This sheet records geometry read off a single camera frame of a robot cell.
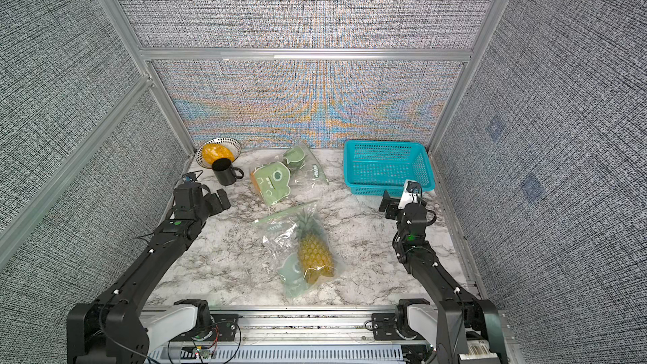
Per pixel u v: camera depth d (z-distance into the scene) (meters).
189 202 0.63
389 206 0.76
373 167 1.13
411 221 0.62
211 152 1.10
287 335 0.73
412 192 0.69
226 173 1.04
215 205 0.76
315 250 0.78
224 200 0.77
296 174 1.09
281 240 0.85
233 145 1.20
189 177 0.73
